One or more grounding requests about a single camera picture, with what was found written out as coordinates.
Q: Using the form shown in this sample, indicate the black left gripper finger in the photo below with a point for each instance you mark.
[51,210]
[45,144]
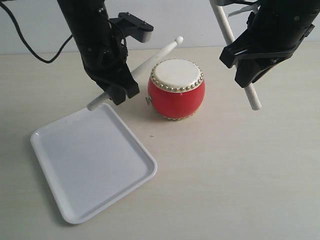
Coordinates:
[128,82]
[117,94]

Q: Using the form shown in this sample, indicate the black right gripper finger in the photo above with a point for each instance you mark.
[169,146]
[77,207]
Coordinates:
[230,55]
[251,70]

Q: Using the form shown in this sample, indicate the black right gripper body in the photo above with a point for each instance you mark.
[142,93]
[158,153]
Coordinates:
[276,30]

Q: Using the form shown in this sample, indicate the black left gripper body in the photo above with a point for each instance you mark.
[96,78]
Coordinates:
[105,61]

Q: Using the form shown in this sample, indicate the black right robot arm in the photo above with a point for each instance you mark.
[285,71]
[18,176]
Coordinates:
[272,36]

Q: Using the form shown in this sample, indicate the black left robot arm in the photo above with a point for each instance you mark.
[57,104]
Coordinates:
[85,18]

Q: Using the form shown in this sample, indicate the red small drum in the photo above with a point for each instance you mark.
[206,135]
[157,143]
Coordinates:
[176,88]

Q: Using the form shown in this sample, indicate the white rectangular plastic tray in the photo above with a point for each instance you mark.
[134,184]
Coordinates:
[90,160]

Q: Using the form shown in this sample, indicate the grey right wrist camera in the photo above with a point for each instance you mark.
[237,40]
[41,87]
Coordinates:
[248,6]

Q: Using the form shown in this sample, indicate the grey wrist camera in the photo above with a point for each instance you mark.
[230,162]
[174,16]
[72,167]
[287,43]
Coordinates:
[248,6]
[133,26]

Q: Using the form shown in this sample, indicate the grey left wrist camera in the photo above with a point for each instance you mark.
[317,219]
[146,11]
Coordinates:
[133,26]

